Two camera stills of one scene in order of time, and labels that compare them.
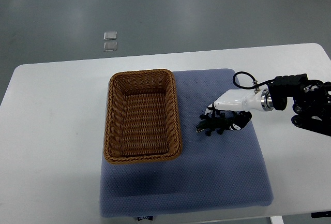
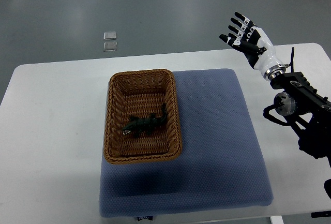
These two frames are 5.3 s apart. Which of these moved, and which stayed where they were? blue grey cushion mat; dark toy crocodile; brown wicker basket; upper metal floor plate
Moved: dark toy crocodile
Stayed: blue grey cushion mat; upper metal floor plate; brown wicker basket
